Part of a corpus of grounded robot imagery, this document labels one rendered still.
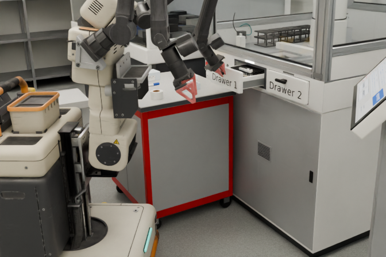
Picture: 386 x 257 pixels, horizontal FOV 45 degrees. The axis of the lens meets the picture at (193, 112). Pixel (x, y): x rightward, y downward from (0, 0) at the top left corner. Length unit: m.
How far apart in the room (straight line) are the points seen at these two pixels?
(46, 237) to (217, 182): 1.16
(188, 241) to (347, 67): 1.24
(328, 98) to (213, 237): 1.03
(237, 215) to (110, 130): 1.23
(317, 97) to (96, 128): 0.98
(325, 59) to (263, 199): 0.95
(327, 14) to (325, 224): 1.03
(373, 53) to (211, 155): 1.04
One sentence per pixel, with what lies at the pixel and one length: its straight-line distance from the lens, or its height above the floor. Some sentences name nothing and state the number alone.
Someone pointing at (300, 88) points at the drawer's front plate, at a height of 0.89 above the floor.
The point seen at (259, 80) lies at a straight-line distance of 2.42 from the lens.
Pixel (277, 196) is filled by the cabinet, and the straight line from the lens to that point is 2.57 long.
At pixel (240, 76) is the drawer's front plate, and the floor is 0.91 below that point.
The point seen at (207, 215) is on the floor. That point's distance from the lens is 2.87.
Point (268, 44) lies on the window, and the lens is 2.41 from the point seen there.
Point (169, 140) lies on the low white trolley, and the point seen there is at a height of 0.54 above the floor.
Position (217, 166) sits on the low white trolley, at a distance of 2.75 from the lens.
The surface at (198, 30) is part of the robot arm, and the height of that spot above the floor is 1.15.
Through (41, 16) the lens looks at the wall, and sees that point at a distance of 6.32.
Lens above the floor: 1.48
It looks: 19 degrees down
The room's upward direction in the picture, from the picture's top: 1 degrees counter-clockwise
